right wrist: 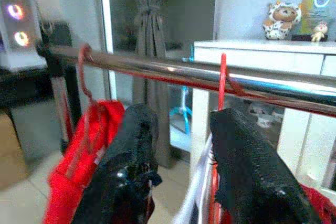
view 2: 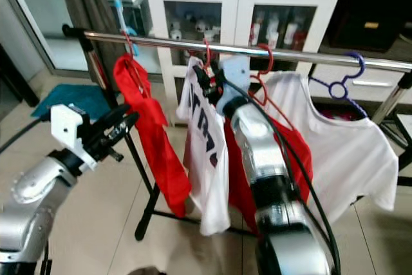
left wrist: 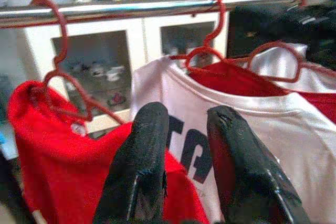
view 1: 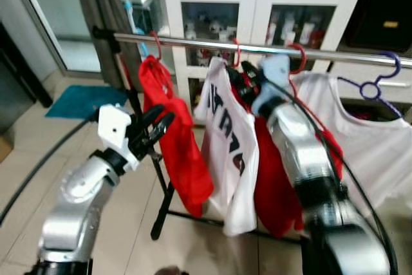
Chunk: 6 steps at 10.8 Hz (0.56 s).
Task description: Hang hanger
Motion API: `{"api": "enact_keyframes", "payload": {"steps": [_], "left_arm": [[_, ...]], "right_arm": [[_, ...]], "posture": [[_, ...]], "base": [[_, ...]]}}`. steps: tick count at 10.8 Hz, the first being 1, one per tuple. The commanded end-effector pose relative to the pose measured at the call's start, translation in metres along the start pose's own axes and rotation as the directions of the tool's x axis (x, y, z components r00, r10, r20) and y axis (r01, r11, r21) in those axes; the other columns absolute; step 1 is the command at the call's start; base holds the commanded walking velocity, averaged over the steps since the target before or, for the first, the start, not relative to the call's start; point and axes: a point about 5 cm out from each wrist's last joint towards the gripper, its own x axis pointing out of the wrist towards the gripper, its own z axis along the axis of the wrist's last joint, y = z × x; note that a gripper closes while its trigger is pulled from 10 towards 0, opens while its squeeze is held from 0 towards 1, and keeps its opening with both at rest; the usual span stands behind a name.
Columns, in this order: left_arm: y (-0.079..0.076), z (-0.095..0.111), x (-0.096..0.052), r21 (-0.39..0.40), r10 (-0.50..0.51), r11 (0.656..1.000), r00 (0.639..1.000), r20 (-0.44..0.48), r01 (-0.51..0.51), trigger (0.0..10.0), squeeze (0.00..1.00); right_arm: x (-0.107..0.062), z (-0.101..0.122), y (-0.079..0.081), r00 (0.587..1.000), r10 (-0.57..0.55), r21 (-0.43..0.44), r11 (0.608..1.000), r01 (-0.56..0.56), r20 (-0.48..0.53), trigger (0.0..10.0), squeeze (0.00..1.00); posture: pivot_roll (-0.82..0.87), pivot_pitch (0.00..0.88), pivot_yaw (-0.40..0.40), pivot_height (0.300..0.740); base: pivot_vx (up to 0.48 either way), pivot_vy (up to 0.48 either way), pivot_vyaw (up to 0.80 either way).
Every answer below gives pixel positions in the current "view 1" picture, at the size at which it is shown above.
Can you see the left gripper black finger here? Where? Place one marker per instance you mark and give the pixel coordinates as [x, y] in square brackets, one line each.
[163, 128]
[153, 116]

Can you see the white shirt black print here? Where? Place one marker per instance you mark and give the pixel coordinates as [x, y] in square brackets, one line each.
[225, 178]

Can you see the red polo plaid patch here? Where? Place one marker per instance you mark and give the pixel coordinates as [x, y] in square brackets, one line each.
[273, 191]

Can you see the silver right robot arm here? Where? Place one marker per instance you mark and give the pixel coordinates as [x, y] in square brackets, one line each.
[296, 152]

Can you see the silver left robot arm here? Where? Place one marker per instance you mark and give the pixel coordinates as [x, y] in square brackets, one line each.
[71, 210]

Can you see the purple plastic hanger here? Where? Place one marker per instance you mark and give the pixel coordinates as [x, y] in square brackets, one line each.
[396, 64]

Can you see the plain red t-shirt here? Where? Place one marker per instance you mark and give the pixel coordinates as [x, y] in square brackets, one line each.
[177, 146]

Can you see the metal clothes rack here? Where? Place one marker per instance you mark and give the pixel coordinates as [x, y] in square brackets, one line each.
[193, 43]

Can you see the teal floor rug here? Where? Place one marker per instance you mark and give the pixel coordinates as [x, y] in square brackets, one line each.
[84, 101]

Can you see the blue white mop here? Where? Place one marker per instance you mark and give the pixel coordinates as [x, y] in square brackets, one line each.
[129, 4]

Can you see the grey curtain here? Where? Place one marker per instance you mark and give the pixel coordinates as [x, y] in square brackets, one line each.
[96, 4]

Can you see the plain white t-shirt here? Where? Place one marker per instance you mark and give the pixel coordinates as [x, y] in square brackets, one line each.
[367, 140]

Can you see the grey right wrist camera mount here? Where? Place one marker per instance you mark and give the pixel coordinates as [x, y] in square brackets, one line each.
[273, 75]

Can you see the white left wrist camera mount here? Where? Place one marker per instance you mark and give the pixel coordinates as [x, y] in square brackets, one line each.
[114, 127]

